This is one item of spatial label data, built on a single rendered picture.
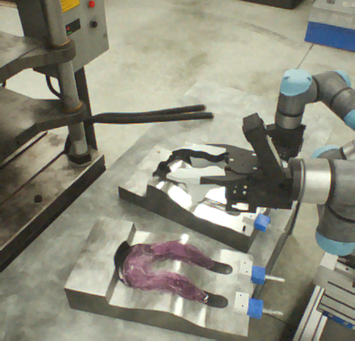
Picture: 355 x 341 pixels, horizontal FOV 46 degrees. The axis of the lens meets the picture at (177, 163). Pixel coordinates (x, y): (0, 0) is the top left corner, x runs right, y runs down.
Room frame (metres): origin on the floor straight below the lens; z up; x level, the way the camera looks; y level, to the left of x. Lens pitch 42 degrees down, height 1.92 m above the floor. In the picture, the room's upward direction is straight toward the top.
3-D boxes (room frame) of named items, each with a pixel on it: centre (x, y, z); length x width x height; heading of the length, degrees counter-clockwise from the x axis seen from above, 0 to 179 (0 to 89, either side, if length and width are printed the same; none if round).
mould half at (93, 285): (0.70, 0.03, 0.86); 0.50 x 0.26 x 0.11; 77
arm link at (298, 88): (0.96, -0.31, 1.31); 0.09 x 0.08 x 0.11; 110
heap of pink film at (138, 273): (0.70, 0.03, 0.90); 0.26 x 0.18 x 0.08; 77
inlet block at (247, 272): (0.70, -0.24, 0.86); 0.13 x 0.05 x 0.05; 77
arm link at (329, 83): (0.98, -0.41, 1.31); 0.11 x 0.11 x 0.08; 20
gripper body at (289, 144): (0.96, -0.32, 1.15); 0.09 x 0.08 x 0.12; 60
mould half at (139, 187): (1.05, -0.07, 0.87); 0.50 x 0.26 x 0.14; 60
